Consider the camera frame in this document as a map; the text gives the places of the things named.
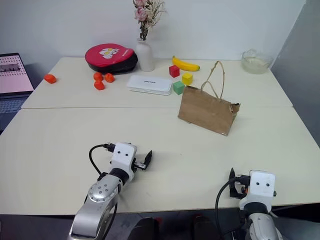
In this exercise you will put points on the yellow cube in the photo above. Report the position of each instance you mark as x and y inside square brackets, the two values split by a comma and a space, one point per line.
[187, 78]

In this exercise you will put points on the white rectangular case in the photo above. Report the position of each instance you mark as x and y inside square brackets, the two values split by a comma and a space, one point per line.
[149, 85]

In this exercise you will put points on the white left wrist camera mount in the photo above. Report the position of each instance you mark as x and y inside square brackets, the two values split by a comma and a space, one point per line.
[123, 155]

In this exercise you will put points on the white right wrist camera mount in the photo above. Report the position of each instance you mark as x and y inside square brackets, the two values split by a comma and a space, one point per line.
[261, 187]

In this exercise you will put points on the open laptop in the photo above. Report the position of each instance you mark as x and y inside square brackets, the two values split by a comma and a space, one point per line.
[12, 75]

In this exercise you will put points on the clear glass bowl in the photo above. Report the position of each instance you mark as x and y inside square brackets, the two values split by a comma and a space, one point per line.
[256, 63]

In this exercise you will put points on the yellow banana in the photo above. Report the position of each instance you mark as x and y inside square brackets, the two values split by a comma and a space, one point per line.
[186, 65]

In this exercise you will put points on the brown paper bag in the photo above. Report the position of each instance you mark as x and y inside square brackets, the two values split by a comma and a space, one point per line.
[205, 112]

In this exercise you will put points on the white ceramic vase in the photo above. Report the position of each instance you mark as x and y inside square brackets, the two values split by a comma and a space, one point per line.
[145, 57]

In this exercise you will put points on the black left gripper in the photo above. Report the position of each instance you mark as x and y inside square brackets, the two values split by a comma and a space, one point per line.
[138, 165]

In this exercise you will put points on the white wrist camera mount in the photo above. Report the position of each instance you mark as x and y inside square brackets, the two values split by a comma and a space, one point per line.
[261, 187]
[123, 155]

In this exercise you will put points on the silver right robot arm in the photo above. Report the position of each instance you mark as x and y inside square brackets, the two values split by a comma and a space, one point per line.
[262, 225]

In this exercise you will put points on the red cube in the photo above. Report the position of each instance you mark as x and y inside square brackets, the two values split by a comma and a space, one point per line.
[174, 71]

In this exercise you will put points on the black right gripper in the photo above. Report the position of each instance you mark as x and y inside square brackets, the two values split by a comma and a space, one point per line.
[236, 191]

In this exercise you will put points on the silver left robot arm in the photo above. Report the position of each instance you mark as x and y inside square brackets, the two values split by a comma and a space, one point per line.
[100, 200]

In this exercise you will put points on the green cube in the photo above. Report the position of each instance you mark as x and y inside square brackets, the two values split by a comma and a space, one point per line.
[178, 88]

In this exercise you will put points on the red round tin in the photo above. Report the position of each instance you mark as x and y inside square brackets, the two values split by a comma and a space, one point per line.
[110, 56]

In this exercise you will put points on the dried pink flower bunch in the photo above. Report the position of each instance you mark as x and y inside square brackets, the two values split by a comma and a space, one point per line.
[147, 15]

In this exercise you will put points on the small red orange fruit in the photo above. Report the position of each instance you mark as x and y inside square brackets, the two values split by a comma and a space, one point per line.
[99, 85]
[109, 77]
[98, 76]
[50, 79]

